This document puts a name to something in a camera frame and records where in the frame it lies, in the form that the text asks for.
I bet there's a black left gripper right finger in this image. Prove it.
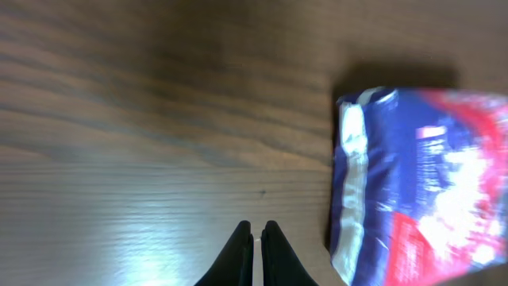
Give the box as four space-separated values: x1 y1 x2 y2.
261 220 318 286

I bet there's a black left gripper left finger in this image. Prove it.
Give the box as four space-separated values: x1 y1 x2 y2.
195 220 253 286

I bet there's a purple red tissue pack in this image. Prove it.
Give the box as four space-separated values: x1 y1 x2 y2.
330 87 507 285

